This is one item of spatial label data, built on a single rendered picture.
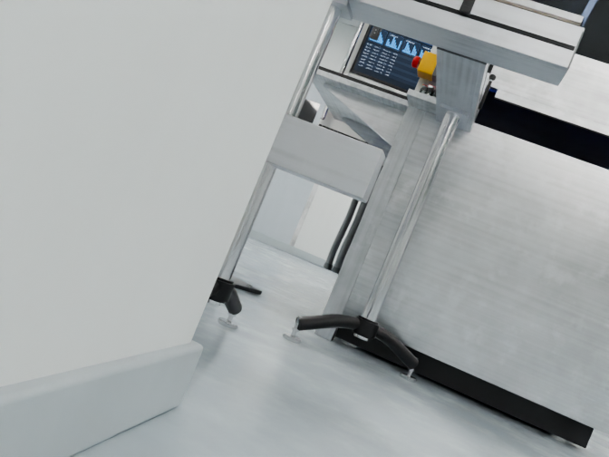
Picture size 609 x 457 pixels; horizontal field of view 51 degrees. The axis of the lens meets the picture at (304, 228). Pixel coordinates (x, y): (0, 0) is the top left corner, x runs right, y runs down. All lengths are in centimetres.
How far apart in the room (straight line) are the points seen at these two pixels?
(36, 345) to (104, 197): 14
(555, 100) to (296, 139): 111
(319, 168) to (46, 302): 97
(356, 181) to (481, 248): 87
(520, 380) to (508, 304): 25
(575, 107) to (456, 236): 58
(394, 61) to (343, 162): 201
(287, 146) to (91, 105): 99
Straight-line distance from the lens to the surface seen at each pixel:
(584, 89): 236
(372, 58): 343
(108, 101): 54
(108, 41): 52
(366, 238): 223
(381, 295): 200
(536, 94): 233
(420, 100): 218
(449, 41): 156
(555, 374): 226
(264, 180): 150
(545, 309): 224
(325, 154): 146
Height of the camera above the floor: 31
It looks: level
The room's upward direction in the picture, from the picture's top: 23 degrees clockwise
